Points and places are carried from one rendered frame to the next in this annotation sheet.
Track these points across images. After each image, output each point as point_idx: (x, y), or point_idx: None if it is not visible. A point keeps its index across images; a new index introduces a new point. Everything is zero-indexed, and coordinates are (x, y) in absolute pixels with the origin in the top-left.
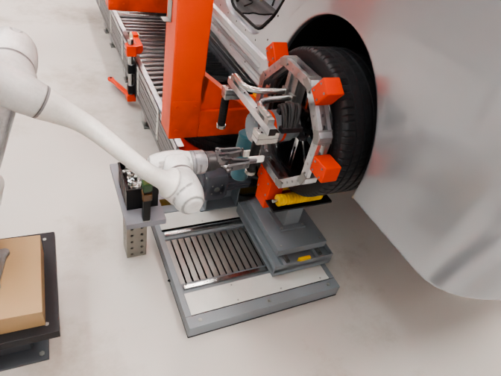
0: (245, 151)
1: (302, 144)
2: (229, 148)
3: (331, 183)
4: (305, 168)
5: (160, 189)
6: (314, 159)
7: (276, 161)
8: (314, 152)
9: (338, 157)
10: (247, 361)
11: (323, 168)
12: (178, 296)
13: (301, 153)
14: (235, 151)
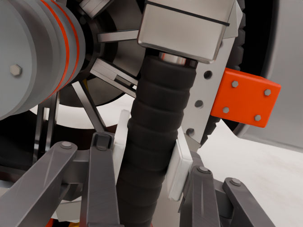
0: (123, 140)
1: (75, 91)
2: (41, 186)
3: (214, 129)
4: (191, 121)
5: None
6: (227, 80)
7: (5, 168)
8: (227, 61)
9: (237, 61)
10: None
11: (274, 88)
12: None
13: (24, 129)
14: (102, 180)
